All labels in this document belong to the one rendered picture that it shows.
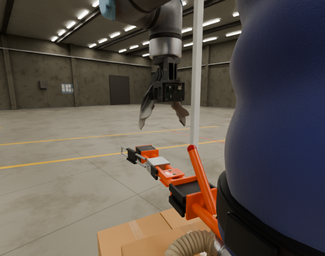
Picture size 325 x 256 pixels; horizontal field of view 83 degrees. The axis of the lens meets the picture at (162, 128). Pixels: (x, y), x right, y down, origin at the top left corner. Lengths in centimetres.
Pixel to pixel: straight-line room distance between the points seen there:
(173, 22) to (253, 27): 36
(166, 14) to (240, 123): 39
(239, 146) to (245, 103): 4
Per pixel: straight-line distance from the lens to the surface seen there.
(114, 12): 47
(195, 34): 363
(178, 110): 58
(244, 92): 20
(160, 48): 51
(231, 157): 21
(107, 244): 117
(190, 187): 48
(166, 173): 56
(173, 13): 54
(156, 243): 56
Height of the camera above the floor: 133
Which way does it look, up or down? 11 degrees down
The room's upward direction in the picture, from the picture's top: straight up
